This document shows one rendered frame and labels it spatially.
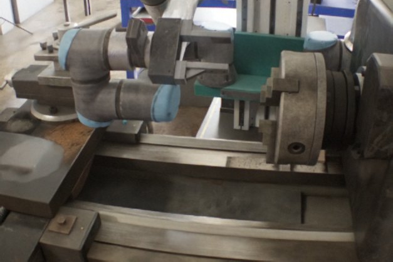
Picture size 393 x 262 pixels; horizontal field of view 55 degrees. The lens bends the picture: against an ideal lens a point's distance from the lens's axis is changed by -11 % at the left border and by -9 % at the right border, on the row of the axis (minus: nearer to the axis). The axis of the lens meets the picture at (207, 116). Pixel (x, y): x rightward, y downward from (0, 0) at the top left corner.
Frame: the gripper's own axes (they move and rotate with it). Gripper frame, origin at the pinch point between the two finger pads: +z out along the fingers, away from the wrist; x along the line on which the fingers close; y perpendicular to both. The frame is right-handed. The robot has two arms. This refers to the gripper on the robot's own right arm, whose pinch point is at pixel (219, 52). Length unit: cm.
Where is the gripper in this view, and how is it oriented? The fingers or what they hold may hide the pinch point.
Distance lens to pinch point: 82.4
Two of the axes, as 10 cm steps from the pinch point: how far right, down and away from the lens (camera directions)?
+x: -1.0, 9.5, -3.0
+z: 9.9, 0.7, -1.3
